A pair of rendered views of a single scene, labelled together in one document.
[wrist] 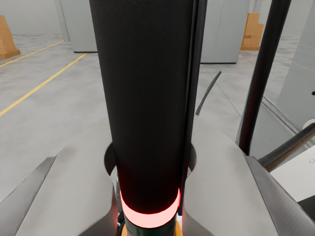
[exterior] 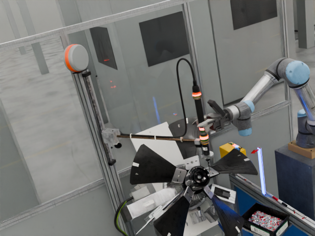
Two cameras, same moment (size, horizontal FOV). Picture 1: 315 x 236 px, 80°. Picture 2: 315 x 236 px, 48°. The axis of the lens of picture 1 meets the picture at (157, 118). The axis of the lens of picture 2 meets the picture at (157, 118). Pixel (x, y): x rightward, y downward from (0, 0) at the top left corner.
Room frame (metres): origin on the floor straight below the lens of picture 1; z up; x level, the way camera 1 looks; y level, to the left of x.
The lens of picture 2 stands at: (0.91, 1.48, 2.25)
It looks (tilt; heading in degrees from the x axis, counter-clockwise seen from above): 22 degrees down; 248
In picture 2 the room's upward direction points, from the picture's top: 13 degrees counter-clockwise
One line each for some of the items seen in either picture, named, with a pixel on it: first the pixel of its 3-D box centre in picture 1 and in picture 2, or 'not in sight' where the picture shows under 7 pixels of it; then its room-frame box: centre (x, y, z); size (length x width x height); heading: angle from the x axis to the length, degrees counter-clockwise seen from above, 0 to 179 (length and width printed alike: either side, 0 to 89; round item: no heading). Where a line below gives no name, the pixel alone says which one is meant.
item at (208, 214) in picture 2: not in sight; (212, 214); (0.10, 0.00, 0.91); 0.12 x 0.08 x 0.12; 90
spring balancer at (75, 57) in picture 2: not in sight; (76, 58); (0.48, -0.59, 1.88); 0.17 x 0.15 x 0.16; 0
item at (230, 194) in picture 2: not in sight; (219, 195); (0.02, -0.03, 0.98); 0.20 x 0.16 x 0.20; 90
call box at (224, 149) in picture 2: not in sight; (233, 154); (-0.29, -0.29, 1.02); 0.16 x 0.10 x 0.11; 90
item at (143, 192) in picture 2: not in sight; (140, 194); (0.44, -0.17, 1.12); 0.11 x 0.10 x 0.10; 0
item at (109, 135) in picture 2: not in sight; (110, 136); (0.43, -0.51, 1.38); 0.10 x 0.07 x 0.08; 125
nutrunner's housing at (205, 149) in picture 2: not in sight; (201, 121); (0.07, 0.00, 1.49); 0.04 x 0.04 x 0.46
